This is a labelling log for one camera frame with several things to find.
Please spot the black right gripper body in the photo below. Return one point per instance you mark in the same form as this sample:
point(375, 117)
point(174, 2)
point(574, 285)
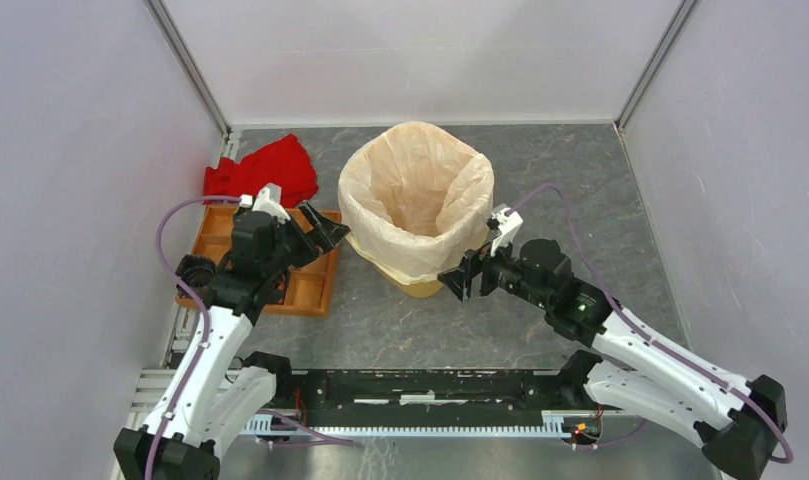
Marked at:
point(501, 270)

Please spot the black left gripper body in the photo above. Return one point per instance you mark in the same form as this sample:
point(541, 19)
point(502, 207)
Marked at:
point(298, 245)

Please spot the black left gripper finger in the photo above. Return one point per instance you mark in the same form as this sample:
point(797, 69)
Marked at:
point(327, 221)
point(329, 237)

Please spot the yellow plastic trash bin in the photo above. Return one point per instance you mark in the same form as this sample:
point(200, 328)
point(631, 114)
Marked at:
point(420, 286)

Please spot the translucent white trash bag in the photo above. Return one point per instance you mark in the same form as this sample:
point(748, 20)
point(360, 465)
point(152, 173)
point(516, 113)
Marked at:
point(415, 198)

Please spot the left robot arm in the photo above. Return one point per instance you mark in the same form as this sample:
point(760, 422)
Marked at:
point(193, 425)

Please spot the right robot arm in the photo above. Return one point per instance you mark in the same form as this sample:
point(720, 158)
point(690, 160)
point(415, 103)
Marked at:
point(738, 424)

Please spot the black trash bag roll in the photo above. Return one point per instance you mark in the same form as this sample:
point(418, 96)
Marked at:
point(197, 272)

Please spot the wooden compartment tray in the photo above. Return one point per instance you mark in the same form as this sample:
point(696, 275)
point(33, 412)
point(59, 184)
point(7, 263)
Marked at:
point(305, 291)

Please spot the red cloth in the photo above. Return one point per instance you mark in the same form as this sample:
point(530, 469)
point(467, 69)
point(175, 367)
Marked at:
point(285, 163)

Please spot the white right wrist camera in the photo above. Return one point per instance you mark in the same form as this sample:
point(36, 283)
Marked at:
point(504, 223)

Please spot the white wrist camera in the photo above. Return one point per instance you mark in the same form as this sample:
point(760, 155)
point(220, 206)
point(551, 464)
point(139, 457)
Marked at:
point(504, 223)
point(266, 200)

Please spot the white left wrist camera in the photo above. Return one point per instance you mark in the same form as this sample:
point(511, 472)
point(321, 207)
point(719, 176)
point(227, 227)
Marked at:
point(266, 200)

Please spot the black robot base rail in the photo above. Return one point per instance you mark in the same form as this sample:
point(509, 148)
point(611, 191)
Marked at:
point(429, 397)

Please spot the left aluminium frame post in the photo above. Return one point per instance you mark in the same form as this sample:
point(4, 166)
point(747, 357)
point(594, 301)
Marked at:
point(170, 31)

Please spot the aluminium frame post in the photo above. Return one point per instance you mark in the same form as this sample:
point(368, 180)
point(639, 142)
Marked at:
point(665, 44)
point(170, 31)

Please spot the right aluminium frame post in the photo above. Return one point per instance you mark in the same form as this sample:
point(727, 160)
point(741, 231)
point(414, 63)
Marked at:
point(665, 44)

